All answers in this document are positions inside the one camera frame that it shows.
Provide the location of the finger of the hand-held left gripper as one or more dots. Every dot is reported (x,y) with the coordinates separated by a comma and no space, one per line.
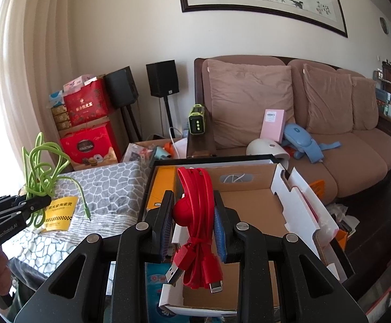
(3,200)
(34,205)

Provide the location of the green black portable lamp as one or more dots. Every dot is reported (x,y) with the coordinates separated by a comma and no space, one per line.
(195,121)

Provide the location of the grey printed blanket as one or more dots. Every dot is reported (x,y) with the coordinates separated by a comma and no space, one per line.
(108,188)

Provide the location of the pink white carton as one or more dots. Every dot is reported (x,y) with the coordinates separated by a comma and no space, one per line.
(76,82)

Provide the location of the orange plastic crate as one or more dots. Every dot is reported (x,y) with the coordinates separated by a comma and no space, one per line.
(319,188)

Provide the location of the white dome lamp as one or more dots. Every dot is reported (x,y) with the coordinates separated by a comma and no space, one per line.
(266,149)

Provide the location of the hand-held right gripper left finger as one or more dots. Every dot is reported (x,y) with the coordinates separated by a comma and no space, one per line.
(165,242)

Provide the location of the orange white carton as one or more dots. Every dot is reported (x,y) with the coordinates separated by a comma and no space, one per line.
(165,188)

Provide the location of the pink box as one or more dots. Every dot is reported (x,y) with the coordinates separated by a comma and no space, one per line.
(272,124)

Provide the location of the brown sofa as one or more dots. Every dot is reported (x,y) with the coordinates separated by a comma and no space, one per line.
(350,161)

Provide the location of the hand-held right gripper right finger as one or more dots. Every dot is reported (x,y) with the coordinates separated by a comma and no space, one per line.
(219,235)

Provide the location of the gold tea box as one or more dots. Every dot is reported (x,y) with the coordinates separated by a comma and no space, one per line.
(58,111)
(63,126)
(60,118)

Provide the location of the red gift boxes stack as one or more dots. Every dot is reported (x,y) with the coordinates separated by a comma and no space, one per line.
(123,134)

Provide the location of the blue tissue pack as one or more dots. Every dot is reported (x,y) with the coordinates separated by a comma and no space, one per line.
(56,99)

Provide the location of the brown cushion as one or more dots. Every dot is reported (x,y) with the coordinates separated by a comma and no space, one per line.
(249,101)
(326,101)
(363,104)

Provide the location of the blue massager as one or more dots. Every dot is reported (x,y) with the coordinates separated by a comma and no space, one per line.
(303,141)

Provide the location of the black speaker stand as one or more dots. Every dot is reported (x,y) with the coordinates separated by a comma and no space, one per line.
(131,121)
(168,114)

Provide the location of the red gift bag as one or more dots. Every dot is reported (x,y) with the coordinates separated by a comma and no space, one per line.
(87,102)

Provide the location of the yellow instruction booklet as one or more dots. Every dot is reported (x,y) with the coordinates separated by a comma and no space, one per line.
(60,213)

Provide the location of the round wall clock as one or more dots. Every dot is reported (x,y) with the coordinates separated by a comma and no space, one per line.
(383,25)

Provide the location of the white curtain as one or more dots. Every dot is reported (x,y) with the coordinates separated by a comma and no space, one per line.
(30,74)

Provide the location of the red package in clear bag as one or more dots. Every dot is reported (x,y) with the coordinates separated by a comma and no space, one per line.
(316,213)

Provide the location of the black speaker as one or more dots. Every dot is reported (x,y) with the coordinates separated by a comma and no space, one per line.
(121,87)
(163,77)

